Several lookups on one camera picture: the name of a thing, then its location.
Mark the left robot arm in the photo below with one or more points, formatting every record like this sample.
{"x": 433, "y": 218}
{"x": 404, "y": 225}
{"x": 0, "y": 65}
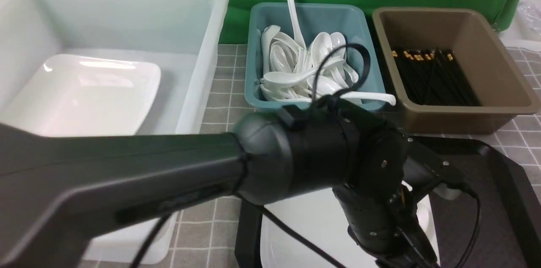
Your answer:
{"x": 59, "y": 193}

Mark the white spoon lying across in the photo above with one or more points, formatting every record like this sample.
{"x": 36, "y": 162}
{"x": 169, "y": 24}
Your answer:
{"x": 291, "y": 79}

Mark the upright white spoon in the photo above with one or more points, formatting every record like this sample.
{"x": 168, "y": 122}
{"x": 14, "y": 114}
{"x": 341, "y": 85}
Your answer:
{"x": 297, "y": 33}

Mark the black serving tray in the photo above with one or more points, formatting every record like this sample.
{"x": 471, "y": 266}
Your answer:
{"x": 509, "y": 234}

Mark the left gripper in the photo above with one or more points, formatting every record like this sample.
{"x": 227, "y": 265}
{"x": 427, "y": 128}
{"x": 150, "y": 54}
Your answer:
{"x": 380, "y": 200}

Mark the white square plate in bin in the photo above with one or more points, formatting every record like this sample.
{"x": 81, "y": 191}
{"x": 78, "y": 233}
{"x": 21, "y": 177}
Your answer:
{"x": 74, "y": 96}

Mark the large translucent white bin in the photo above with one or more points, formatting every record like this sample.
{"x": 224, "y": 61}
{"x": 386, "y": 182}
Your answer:
{"x": 179, "y": 36}

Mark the white square rice plate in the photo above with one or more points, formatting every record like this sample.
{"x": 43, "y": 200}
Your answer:
{"x": 319, "y": 218}

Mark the brown plastic bin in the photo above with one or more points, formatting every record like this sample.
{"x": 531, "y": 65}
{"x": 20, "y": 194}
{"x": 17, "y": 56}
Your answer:
{"x": 499, "y": 84}

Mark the black chopsticks pile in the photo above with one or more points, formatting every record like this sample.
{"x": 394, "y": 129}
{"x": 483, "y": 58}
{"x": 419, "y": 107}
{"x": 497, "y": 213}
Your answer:
{"x": 434, "y": 78}

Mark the clear plastic bag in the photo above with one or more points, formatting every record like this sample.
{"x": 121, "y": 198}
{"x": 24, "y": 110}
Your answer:
{"x": 529, "y": 17}

